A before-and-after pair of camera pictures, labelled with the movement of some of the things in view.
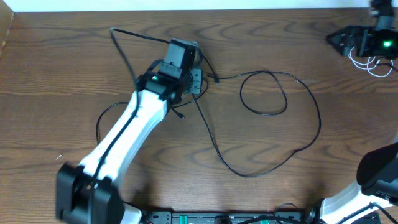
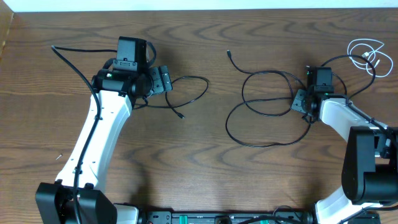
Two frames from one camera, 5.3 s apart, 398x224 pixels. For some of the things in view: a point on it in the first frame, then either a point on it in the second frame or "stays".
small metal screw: [59, 156] stays
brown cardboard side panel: [6, 20] stays
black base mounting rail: [246, 217] stays
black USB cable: [268, 72] -> [247, 102]
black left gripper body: [193, 83] -> [161, 83]
